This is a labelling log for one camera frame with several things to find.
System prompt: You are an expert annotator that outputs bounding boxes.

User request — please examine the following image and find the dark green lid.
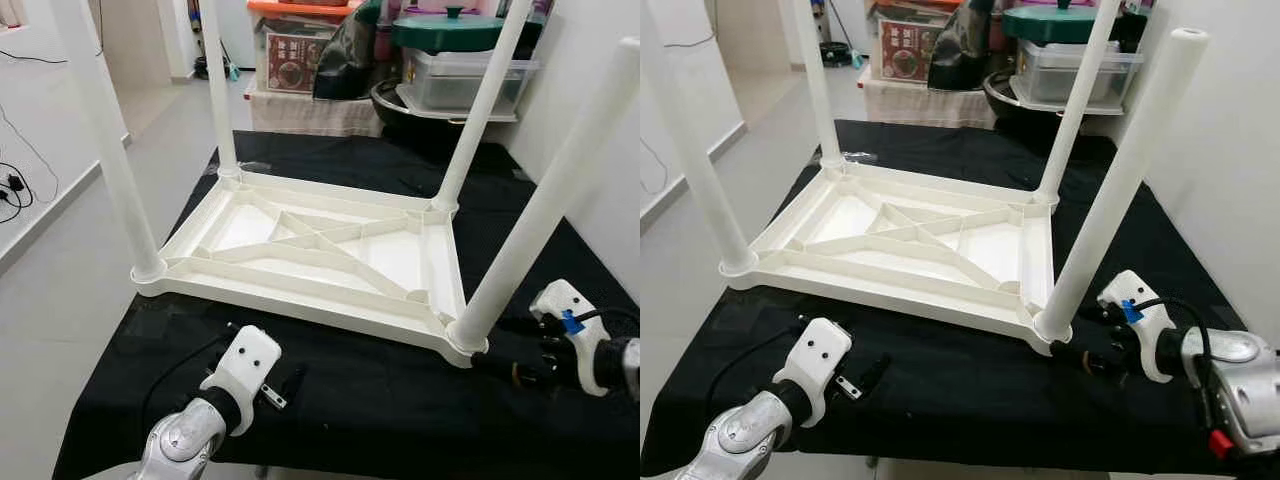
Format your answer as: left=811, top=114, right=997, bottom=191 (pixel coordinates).
left=1003, top=5, right=1101, bottom=46
left=392, top=8, right=506, bottom=53

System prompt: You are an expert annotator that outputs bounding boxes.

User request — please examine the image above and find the black tablecloth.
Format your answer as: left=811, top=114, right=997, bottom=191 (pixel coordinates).
left=640, top=120, right=1280, bottom=476
left=55, top=130, right=641, bottom=480

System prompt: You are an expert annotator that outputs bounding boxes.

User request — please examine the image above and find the clear plastic storage box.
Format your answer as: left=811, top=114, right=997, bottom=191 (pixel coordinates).
left=1010, top=38, right=1146, bottom=113
left=400, top=45, right=541, bottom=123

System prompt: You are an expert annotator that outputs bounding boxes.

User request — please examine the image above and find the red printed carton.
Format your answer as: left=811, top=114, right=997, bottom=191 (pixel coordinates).
left=880, top=20, right=946, bottom=86
left=265, top=25, right=336, bottom=96

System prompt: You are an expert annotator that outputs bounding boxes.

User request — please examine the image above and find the white plastic table top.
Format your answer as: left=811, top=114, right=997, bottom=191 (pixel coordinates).
left=133, top=168, right=491, bottom=369
left=718, top=160, right=1076, bottom=356

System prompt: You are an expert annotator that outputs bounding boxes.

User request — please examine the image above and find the black wok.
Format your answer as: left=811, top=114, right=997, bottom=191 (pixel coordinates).
left=985, top=70, right=1061, bottom=126
left=370, top=80, right=451, bottom=136

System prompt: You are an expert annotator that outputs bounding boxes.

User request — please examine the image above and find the beige cloth covered bench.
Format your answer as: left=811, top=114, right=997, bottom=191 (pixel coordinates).
left=862, top=75, right=1001, bottom=129
left=245, top=85, right=386, bottom=139

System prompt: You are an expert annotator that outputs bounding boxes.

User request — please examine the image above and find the black plastic bag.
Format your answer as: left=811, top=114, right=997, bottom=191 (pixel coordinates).
left=928, top=0, right=998, bottom=93
left=315, top=5, right=388, bottom=101

